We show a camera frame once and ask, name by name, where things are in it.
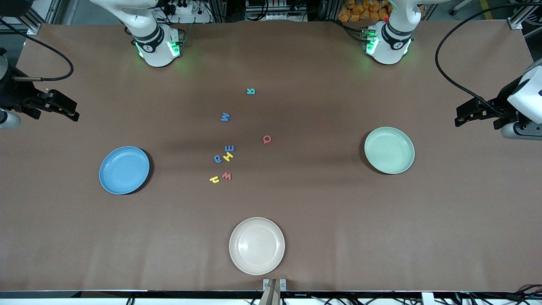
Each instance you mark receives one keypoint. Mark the orange packaged items pile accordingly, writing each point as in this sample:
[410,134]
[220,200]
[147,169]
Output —
[360,12]

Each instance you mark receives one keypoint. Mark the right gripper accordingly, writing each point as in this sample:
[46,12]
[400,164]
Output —
[12,94]

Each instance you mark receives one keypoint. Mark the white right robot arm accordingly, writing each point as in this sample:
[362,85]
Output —
[156,53]

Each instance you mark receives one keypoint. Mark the pale green plate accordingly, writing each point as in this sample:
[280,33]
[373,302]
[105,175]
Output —
[389,150]

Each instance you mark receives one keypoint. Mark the blue plate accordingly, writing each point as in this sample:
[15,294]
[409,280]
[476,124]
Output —
[123,171]

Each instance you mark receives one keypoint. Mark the white socket strip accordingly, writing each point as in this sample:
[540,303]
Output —
[271,17]

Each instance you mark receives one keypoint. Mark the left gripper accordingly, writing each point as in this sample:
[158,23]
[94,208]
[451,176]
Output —
[501,106]

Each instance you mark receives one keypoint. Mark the aluminium frame profile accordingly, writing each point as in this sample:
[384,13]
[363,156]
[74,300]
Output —
[36,23]
[518,19]

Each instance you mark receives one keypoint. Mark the blue foam letter E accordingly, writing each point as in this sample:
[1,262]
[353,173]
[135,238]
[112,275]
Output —
[229,148]

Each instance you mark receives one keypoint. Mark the red foam letter Q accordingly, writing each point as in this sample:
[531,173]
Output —
[264,139]

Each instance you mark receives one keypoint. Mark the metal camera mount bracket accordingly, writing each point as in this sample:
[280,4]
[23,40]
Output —
[274,286]

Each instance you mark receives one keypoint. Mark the red foam letter W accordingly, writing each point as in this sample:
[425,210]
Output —
[227,176]

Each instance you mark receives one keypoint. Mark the beige plate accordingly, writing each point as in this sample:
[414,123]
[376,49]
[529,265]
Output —
[257,245]

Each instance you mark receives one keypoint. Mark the white power strip with plugs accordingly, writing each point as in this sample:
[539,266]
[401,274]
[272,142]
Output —
[186,18]

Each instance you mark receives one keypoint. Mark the blue foam letter a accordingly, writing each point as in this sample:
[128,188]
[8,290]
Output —
[217,159]

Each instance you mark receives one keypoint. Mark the yellow foam letter h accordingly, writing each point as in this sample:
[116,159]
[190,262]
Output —
[214,180]
[228,156]

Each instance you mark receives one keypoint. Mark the brown table cover sheet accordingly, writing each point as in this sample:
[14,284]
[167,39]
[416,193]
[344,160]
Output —
[381,233]

